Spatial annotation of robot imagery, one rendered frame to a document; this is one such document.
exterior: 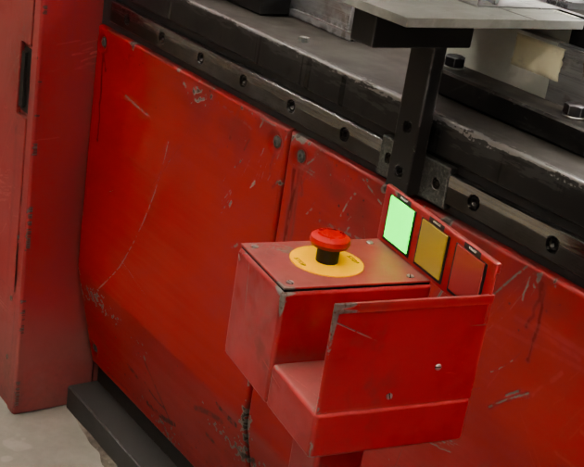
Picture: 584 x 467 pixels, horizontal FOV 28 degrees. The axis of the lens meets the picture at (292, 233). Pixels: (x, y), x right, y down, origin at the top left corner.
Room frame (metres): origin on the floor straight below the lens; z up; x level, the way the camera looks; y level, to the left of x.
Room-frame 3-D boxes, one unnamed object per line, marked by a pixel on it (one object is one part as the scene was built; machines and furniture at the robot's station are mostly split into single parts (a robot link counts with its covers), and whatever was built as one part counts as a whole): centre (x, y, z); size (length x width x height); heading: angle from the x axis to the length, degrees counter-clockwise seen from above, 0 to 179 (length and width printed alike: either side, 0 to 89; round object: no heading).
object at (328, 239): (1.03, -0.04, 0.79); 0.04 x 0.04 x 0.04
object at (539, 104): (1.34, -0.22, 0.89); 0.30 x 0.05 x 0.03; 38
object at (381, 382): (1.00, -0.07, 0.75); 0.20 x 0.16 x 0.18; 28
